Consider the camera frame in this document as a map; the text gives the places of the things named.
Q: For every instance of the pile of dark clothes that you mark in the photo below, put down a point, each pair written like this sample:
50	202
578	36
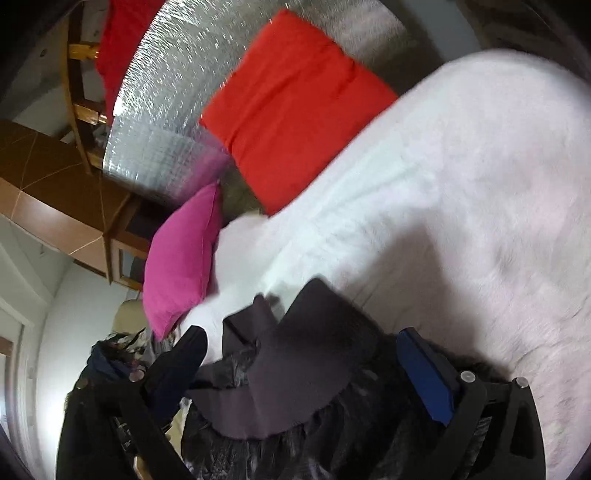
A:
118	357

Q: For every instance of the white bedspread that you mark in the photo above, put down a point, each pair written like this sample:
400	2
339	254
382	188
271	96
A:
463	211

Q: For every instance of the silver foil insulation panel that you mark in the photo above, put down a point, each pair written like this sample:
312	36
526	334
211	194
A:
156	146

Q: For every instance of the wooden cabinet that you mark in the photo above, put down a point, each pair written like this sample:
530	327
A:
47	190

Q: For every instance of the wooden stair railing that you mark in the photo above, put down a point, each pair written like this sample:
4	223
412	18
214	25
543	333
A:
85	116

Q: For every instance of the magenta pillow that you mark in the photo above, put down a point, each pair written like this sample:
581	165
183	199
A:
179	261

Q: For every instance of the black quilted jacket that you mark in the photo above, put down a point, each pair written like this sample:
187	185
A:
317	394

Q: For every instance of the red blanket on railing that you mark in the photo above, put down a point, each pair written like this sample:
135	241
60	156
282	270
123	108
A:
126	23

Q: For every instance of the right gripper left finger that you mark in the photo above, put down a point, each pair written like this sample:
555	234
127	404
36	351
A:
107	425

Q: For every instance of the red pillow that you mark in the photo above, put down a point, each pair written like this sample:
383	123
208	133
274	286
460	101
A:
292	104

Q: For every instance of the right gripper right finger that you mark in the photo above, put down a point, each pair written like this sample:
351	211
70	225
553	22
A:
491	430

